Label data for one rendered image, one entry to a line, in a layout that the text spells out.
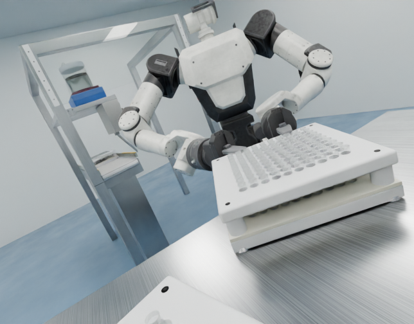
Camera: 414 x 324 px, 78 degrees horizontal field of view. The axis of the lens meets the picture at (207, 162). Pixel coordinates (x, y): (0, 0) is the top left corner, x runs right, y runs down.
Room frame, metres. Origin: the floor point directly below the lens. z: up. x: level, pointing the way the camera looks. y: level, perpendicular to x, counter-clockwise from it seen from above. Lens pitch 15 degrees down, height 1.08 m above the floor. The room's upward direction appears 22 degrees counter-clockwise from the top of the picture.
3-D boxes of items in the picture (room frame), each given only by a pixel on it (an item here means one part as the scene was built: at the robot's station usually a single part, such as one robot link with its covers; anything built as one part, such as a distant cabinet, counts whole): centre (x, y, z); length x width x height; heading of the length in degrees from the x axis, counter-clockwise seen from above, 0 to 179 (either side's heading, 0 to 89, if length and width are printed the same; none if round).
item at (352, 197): (0.43, -0.12, 0.87); 0.24 x 0.24 x 0.02; 85
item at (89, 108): (1.94, 0.71, 1.25); 0.62 x 0.38 x 0.04; 30
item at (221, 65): (1.12, -0.18, 1.11); 0.34 x 0.30 x 0.36; 85
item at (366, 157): (0.43, -0.12, 0.92); 0.25 x 0.24 x 0.02; 85
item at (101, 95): (1.81, 0.58, 1.32); 0.21 x 0.20 x 0.09; 120
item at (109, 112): (1.83, 0.49, 1.14); 0.22 x 0.11 x 0.20; 30
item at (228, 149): (0.55, -0.07, 0.94); 0.06 x 0.03 x 0.02; 27
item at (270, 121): (0.63, -0.21, 0.92); 0.12 x 0.10 x 0.13; 167
